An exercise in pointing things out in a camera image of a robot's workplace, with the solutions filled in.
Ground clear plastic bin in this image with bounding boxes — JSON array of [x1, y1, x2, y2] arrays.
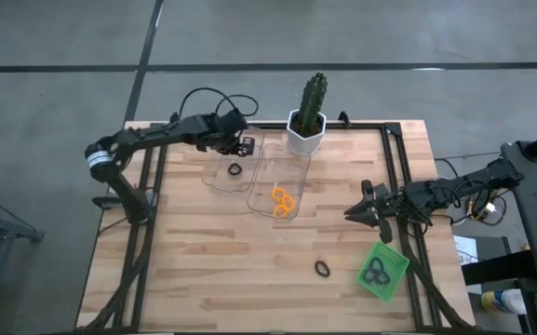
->
[[201, 122, 265, 194], [246, 142, 313, 221]]

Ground white and yellow bottle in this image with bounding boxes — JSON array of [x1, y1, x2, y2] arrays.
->
[[480, 288, 529, 315]]

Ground green cactus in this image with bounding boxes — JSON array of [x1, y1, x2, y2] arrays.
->
[[294, 72, 329, 137]]

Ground green plastic tray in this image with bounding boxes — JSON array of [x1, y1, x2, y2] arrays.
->
[[356, 240, 411, 302]]

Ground yellow floor cable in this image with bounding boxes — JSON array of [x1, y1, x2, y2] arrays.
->
[[468, 183, 514, 222]]

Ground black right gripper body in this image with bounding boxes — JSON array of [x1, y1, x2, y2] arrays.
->
[[360, 180, 413, 246]]

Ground black metal rig frame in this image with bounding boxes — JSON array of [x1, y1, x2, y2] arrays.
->
[[75, 111, 479, 335]]

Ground white paper sheet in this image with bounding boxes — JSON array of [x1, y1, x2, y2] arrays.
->
[[452, 234, 482, 267]]

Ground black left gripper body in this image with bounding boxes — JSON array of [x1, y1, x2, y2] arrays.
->
[[211, 109, 256, 158]]

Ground white planter pot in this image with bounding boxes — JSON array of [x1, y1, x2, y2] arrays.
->
[[286, 108, 328, 156]]

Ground black stand bar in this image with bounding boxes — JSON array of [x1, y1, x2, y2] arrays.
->
[[461, 249, 537, 286]]

